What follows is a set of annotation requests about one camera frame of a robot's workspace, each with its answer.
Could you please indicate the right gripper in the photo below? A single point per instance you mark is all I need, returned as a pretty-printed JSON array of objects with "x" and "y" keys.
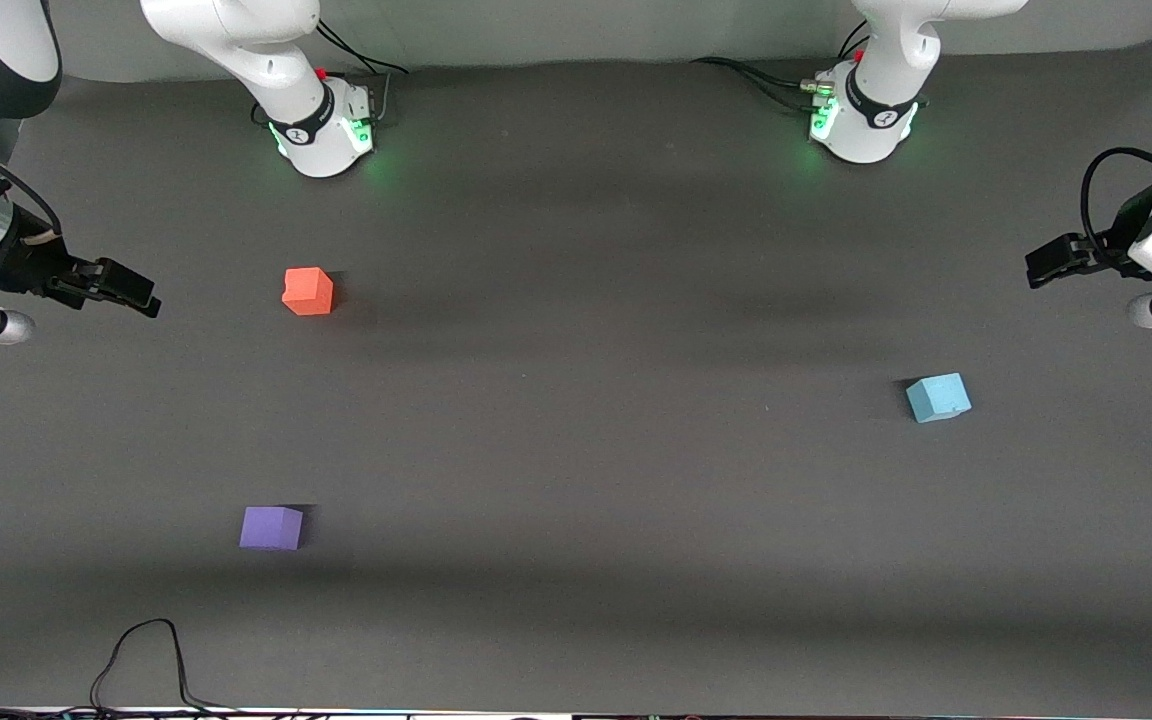
[{"x": 33, "y": 267}]

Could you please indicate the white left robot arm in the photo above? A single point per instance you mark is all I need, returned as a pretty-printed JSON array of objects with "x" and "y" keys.
[{"x": 876, "y": 110}]

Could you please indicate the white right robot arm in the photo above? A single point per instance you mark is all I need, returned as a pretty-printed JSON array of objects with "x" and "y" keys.
[{"x": 266, "y": 50}]

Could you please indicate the purple foam block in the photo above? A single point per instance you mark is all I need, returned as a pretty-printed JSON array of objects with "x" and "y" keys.
[{"x": 271, "y": 530}]

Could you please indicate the light blue foam block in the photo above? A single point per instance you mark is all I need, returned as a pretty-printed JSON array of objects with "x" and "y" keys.
[{"x": 938, "y": 399}]

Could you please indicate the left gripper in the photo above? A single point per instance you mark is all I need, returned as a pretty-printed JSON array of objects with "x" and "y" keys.
[{"x": 1116, "y": 243}]

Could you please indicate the orange foam block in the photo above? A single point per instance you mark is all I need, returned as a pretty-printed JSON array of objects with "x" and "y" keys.
[{"x": 308, "y": 292}]

